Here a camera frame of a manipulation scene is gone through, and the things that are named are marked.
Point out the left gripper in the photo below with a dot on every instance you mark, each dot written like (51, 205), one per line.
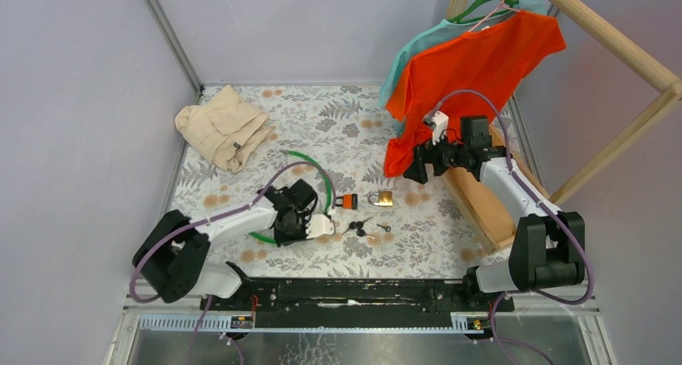
(282, 241)

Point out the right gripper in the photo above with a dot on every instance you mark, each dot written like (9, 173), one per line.
(416, 171)

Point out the brass padlock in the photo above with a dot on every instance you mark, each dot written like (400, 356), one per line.
(381, 198)

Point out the orange padlock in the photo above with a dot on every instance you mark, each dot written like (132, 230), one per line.
(347, 201)

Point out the black keys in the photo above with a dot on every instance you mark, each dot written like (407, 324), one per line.
(358, 228)

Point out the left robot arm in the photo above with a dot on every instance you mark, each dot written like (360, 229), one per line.
(173, 258)

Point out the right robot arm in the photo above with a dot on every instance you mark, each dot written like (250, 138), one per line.
(547, 249)

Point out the floral table mat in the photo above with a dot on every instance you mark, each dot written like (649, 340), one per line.
(341, 130)

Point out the beige cloth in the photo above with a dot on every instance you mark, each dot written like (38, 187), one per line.
(226, 130)

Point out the orange t-shirt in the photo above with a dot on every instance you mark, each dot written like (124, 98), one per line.
(466, 75)

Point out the teal t-shirt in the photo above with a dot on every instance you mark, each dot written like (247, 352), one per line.
(443, 32)

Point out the pink hanger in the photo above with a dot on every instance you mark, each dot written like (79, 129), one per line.
(501, 5)

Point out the green hanger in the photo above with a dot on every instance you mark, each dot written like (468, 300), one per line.
(476, 4)

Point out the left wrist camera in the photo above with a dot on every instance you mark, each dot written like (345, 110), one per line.
(319, 225)

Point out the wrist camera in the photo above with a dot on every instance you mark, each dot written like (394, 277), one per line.
(319, 225)
(438, 123)

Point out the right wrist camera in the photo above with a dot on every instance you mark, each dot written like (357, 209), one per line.
(438, 123)

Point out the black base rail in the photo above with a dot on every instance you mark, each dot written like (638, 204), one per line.
(280, 303)

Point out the wooden rack frame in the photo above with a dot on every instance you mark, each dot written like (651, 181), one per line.
(578, 100)

